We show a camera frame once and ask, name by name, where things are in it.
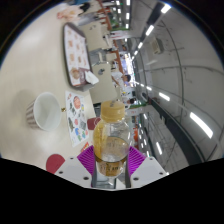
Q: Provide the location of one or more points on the dark food tray, paper liner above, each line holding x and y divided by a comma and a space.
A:
75, 53

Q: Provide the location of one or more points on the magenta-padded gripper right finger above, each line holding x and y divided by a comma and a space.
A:
148, 171

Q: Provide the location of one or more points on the clear plastic food bag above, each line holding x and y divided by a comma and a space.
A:
68, 13

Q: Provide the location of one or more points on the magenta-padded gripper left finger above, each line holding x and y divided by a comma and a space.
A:
73, 171

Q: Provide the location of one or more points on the crumpled white napkin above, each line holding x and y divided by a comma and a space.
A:
91, 77

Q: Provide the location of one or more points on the colourful printed leaflet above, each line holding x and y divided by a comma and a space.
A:
76, 120

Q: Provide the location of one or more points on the ceiling lights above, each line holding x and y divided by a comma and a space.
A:
200, 123

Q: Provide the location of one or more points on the beige canteen chairs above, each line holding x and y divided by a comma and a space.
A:
100, 83

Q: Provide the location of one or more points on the ceiling air conditioner unit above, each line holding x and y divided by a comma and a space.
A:
158, 46

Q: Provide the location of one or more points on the small red sauce packet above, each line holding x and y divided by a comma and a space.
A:
85, 146

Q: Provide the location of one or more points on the clear tea bottle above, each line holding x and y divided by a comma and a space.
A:
111, 146

